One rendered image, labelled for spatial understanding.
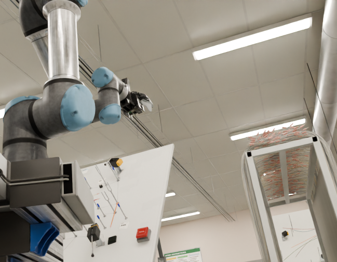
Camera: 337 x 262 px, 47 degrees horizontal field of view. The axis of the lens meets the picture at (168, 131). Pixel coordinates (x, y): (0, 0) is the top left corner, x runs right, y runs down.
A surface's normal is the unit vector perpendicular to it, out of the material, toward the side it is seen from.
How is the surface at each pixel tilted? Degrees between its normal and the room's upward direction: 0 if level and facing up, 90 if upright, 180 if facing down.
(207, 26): 180
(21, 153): 73
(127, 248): 53
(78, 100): 98
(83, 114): 97
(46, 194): 90
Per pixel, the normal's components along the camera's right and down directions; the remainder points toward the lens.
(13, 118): -0.38, -0.33
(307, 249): -0.31, -0.85
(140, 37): 0.14, 0.90
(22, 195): 0.05, -0.42
